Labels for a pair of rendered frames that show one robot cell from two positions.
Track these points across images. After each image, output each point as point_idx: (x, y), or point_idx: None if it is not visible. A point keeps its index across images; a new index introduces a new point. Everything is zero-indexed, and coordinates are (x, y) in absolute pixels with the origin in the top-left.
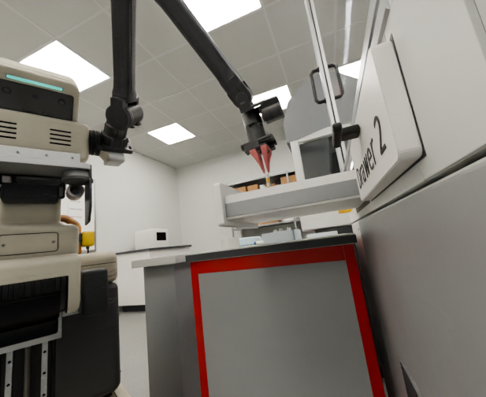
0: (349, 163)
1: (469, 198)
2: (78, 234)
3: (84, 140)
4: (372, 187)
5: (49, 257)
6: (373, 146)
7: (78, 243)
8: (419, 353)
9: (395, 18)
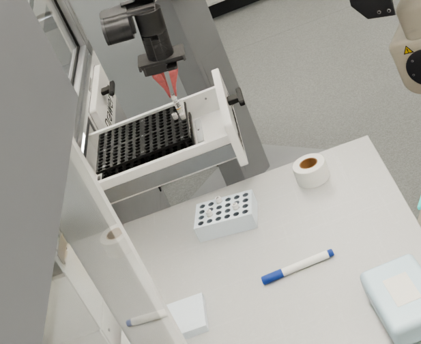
0: (80, 144)
1: (117, 104)
2: (401, 20)
3: None
4: (114, 117)
5: (396, 31)
6: (110, 96)
7: (406, 30)
8: (142, 194)
9: (93, 62)
